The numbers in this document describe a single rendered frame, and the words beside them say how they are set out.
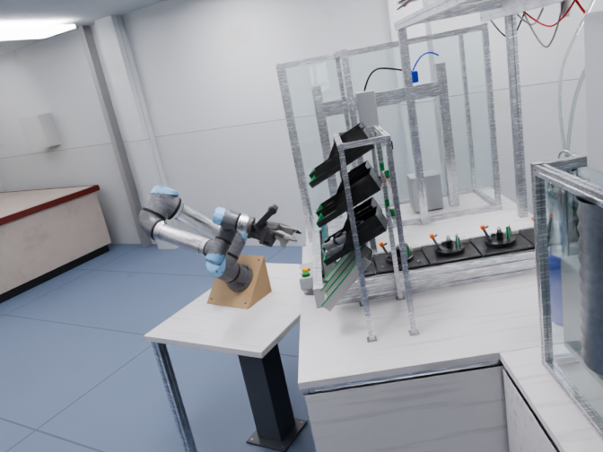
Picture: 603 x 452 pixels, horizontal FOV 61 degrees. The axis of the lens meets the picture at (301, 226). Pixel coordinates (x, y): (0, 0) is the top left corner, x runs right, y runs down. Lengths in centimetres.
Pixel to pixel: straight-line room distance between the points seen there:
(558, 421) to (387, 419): 64
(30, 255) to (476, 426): 593
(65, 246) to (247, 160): 275
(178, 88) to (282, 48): 152
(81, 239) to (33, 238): 66
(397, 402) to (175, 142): 517
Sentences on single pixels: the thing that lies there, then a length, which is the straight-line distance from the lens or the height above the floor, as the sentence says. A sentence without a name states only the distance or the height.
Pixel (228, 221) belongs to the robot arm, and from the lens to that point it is 211.
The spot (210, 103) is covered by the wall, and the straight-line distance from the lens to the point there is 619.
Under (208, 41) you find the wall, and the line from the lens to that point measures 610.
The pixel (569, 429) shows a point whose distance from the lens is 171.
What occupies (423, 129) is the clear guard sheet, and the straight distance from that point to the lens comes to 383.
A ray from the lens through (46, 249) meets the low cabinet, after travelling 725.
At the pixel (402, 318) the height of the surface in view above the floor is 86.
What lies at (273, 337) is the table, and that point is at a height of 86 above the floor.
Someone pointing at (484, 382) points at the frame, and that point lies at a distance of 207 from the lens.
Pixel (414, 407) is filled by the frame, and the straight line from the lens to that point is 207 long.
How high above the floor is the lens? 194
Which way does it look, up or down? 17 degrees down
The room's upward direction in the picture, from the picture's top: 11 degrees counter-clockwise
